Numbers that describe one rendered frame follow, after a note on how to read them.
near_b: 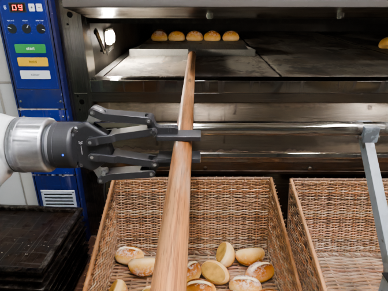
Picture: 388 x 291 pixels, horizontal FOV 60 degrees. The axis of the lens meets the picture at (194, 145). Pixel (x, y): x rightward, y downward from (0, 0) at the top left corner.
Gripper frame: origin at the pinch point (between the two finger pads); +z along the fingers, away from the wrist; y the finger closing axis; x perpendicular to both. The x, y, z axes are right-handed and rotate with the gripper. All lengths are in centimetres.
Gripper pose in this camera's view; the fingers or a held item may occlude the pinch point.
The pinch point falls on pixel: (179, 146)
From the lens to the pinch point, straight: 54.6
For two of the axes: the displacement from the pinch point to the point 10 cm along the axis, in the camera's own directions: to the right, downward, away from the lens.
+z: 10.0, 0.1, -0.1
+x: -0.2, 4.0, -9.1
